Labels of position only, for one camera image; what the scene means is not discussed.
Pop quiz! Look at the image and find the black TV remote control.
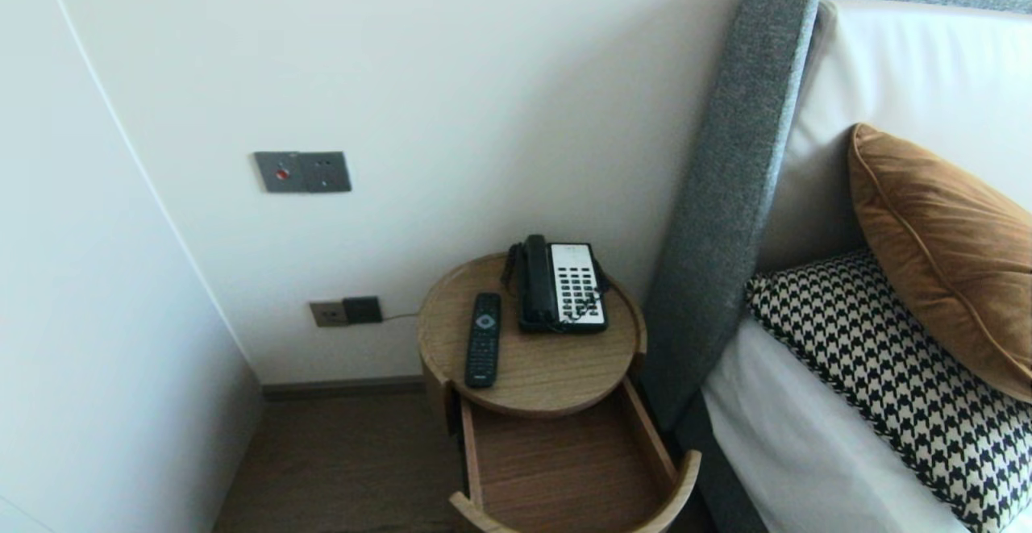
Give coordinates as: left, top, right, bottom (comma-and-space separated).
464, 292, 502, 389

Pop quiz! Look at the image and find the black telephone handset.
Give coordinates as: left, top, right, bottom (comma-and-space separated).
520, 234, 562, 326

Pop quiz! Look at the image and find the black white desk telephone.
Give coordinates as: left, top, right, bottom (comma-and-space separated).
516, 236, 610, 334

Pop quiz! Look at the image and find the round wooden nightstand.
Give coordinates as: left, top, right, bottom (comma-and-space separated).
417, 251, 648, 437

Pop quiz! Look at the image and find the black plug adapter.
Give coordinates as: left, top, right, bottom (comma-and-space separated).
343, 296, 383, 324

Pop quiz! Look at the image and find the grey upholstered headboard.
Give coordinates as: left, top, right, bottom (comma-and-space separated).
641, 0, 1032, 433

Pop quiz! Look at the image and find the white bed sheet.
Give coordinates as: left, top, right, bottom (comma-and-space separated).
700, 315, 952, 533

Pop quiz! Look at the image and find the black white houndstooth pillow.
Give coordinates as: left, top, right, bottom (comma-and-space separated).
746, 249, 1032, 533

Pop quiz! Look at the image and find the brown velvet cushion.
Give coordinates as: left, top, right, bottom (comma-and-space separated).
847, 123, 1032, 403

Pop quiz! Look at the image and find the black curly telephone cord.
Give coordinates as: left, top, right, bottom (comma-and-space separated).
500, 243, 611, 326

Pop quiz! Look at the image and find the grey wall socket plate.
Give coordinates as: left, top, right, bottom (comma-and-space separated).
298, 151, 352, 193

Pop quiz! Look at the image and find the grey wall plate red button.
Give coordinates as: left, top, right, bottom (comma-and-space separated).
254, 152, 302, 194

